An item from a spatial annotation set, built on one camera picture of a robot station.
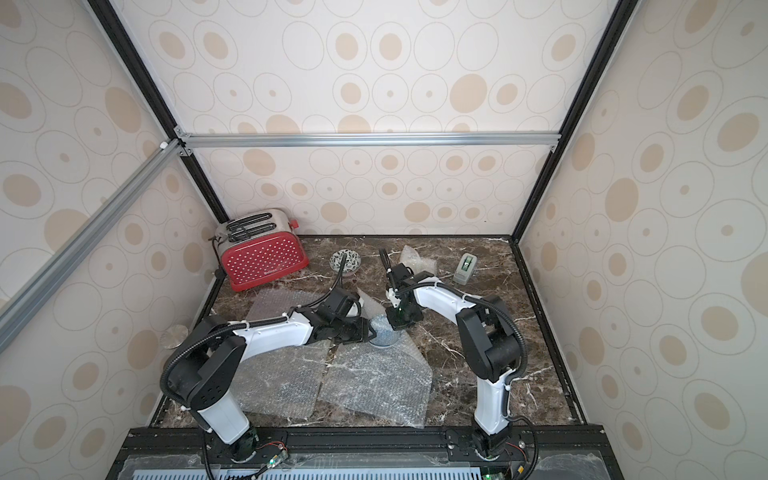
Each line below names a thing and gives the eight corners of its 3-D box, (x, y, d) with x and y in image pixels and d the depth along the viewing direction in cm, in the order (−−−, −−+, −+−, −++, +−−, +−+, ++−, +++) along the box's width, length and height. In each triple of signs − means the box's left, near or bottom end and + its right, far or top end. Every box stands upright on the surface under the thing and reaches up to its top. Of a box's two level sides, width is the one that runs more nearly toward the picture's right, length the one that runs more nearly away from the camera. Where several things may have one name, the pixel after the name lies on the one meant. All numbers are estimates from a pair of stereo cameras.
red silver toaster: (240, 295, 105) (216, 259, 90) (230, 261, 115) (207, 224, 100) (312, 267, 113) (301, 230, 98) (297, 237, 123) (285, 200, 108)
